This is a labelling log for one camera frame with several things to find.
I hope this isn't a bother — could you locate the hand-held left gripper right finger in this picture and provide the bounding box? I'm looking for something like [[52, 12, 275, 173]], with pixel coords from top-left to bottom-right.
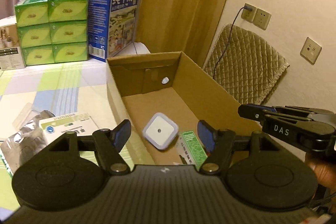
[[197, 120, 281, 174]]

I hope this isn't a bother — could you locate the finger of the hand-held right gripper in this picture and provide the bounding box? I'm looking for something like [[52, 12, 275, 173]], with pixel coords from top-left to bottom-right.
[[238, 104, 276, 123]]

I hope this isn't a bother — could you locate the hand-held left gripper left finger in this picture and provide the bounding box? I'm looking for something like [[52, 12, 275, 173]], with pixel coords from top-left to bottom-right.
[[47, 119, 132, 174]]

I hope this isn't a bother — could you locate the green medicine box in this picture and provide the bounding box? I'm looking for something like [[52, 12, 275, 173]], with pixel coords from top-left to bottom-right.
[[177, 130, 208, 165]]

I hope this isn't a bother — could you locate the brown cardboard box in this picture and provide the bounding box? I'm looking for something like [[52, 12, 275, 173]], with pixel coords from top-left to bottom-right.
[[106, 51, 263, 165]]

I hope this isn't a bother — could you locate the white square plug night light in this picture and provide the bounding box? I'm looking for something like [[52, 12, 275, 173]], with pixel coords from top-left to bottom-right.
[[142, 112, 179, 151]]

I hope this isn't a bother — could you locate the white tablet box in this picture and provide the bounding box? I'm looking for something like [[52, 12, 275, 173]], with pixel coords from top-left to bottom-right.
[[38, 112, 99, 144]]

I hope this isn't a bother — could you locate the checked cloth covered desktop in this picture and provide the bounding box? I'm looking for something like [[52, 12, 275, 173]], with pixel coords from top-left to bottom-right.
[[0, 57, 155, 180]]

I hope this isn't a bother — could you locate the person's right hand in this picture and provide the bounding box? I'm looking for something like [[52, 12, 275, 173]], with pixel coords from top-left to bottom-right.
[[306, 154, 334, 188]]

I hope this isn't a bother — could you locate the quilted beige chair cover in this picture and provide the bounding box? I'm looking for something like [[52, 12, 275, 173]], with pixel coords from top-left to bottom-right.
[[202, 25, 290, 106]]

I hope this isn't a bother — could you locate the silver foil pouch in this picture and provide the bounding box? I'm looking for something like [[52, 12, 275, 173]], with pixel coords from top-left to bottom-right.
[[0, 110, 55, 177]]

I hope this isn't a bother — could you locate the blue milk carton box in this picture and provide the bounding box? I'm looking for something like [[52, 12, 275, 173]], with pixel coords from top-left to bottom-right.
[[88, 0, 142, 60]]

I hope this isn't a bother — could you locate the stack of green tissue packs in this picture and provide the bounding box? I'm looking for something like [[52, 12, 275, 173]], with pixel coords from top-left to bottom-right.
[[14, 0, 88, 67]]

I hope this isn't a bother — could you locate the yellow wooden door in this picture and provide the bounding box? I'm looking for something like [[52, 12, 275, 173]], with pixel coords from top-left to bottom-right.
[[136, 0, 240, 67]]

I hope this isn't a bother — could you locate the white product box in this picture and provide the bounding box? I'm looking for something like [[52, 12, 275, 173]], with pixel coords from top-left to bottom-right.
[[0, 17, 27, 71]]

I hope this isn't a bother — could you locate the round-hole beige wall socket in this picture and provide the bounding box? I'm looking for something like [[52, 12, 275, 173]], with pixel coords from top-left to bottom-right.
[[300, 37, 322, 65]]

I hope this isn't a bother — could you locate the grey charger cable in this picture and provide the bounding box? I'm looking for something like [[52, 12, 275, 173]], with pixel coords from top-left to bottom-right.
[[213, 4, 249, 77]]

